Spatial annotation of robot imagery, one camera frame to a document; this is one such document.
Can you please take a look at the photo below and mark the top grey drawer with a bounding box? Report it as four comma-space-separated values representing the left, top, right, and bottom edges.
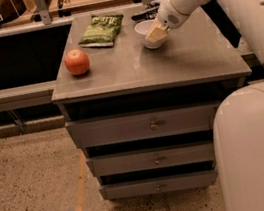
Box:
65, 102, 219, 148

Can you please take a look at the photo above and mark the grey drawer cabinet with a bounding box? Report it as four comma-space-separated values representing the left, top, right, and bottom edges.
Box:
37, 0, 264, 211

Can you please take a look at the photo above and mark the red apple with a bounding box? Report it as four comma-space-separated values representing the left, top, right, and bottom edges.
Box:
64, 49, 90, 76

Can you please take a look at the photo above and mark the white bowl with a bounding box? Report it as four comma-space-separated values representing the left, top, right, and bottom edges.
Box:
134, 20, 167, 49

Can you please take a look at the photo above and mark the middle grey drawer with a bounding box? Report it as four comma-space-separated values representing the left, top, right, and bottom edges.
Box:
87, 141, 215, 177

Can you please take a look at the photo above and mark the green jalapeno chip bag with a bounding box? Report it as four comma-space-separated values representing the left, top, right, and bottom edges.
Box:
78, 13, 124, 48

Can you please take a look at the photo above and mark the grey drawer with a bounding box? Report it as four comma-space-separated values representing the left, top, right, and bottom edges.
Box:
87, 141, 215, 177
99, 170, 217, 200
65, 102, 219, 148

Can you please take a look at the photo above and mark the dark blue chip bag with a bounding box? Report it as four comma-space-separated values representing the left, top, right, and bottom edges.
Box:
132, 2, 160, 22

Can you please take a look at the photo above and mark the bottom grey drawer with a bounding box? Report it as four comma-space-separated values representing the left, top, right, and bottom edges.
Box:
99, 170, 217, 200

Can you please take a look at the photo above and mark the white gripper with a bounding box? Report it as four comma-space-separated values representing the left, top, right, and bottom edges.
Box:
145, 0, 189, 43

